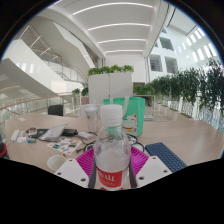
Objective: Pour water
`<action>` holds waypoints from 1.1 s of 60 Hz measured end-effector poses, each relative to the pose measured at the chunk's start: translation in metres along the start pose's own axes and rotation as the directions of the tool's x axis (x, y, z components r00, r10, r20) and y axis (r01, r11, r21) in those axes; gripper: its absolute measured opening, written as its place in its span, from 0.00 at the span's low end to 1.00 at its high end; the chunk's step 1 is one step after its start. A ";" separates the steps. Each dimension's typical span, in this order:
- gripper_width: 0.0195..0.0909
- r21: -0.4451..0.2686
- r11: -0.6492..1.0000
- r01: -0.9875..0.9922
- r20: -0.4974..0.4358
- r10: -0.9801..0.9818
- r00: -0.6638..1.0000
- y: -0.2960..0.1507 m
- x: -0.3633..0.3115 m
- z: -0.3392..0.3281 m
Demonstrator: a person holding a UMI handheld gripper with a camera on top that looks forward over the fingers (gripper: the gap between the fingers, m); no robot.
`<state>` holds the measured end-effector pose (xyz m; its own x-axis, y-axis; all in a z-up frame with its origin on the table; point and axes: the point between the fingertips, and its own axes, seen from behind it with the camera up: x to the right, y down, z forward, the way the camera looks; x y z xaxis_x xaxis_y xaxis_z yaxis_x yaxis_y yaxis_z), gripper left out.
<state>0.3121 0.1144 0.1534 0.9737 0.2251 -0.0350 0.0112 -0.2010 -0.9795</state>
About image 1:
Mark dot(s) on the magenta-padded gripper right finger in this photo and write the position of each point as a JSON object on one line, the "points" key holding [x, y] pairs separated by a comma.
{"points": [[153, 170]]}

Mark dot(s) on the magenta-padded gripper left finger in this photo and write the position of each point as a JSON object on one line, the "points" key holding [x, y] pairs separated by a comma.
{"points": [[70, 171]]}

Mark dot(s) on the clear red-labelled water bottle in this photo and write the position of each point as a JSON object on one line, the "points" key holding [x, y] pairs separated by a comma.
{"points": [[111, 160]]}

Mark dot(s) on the white grid-patterned mug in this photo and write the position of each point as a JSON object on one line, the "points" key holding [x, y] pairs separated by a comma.
{"points": [[55, 163]]}

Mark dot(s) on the colourful sticker sheet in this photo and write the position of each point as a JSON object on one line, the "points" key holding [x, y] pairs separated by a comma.
{"points": [[64, 145]]}

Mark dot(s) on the white power adapter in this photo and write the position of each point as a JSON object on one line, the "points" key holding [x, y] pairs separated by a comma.
{"points": [[85, 135]]}

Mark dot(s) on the small black device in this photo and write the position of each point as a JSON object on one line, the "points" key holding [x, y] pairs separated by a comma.
{"points": [[70, 132]]}

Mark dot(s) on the small blue gadget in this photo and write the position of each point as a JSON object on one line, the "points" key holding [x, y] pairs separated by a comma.
{"points": [[31, 140]]}

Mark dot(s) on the black flat wallet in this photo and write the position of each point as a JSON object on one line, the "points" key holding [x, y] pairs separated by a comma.
{"points": [[37, 133]]}

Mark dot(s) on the clear lidded plastic tumbler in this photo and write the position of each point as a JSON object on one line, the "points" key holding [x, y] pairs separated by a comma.
{"points": [[91, 119]]}

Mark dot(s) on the green cat-print tote bag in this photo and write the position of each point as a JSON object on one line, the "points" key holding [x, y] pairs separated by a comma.
{"points": [[135, 115]]}

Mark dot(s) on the small white oblong gadget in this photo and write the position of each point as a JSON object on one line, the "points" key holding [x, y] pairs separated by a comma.
{"points": [[21, 139]]}

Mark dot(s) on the black chair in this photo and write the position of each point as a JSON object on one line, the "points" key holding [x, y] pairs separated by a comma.
{"points": [[55, 110]]}

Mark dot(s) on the white charger block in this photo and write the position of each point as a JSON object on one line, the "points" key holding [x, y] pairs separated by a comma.
{"points": [[15, 135]]}

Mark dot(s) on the small white paper slip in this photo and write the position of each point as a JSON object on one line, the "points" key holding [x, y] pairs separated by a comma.
{"points": [[22, 119]]}

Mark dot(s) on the glass railing with wooden handrail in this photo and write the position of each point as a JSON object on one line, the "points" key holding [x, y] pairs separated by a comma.
{"points": [[30, 103]]}

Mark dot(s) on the wooden shelf with plants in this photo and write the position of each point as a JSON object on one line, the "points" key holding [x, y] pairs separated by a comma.
{"points": [[143, 90]]}

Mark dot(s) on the potted green plant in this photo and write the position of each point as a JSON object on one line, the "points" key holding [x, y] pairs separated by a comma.
{"points": [[85, 91], [76, 91]]}

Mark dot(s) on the row of green hedge plants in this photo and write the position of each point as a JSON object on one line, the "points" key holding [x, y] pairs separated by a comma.
{"points": [[193, 88]]}

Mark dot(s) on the white cabinet topped with plants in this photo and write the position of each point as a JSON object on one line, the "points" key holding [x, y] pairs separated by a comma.
{"points": [[110, 86]]}

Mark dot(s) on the ceiling strip lights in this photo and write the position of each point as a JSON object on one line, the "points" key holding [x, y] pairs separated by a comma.
{"points": [[118, 26]]}

